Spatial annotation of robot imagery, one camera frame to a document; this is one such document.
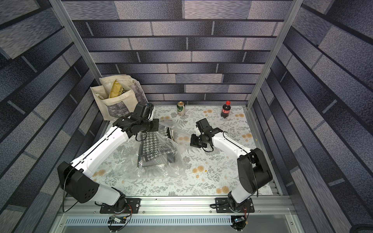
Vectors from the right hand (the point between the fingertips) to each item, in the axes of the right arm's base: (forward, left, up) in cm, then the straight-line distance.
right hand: (190, 142), depth 88 cm
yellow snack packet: (+31, +52, +17) cm, 63 cm away
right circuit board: (-39, -26, -14) cm, 49 cm away
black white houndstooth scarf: (-5, +21, +1) cm, 21 cm away
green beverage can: (+29, +8, +1) cm, 30 cm away
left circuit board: (-40, +37, -9) cm, 55 cm away
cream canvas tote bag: (+18, +51, +12) cm, 55 cm away
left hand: (+4, +18, +15) cm, 24 cm away
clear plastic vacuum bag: (-9, +43, -7) cm, 45 cm away
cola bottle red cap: (+28, -26, 0) cm, 39 cm away
